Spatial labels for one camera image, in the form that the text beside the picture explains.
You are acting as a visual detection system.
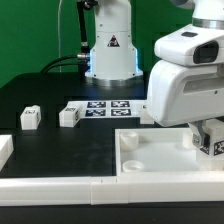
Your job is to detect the white U-shaped obstacle fence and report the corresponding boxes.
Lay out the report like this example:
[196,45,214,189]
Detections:
[0,134,224,206]

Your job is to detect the white square tabletop tray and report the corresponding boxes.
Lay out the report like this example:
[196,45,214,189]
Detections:
[115,128,224,176]

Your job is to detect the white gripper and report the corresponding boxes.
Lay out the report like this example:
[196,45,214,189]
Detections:
[147,25,224,148]

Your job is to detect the AprilTag marker sheet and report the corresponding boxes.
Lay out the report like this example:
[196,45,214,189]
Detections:
[67,99,146,118]

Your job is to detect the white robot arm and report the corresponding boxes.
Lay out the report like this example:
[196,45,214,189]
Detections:
[84,0,224,148]

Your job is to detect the black cables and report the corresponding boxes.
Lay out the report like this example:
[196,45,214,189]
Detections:
[40,54,91,74]

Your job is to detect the white thin cable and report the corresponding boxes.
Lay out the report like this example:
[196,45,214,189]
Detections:
[57,0,64,74]

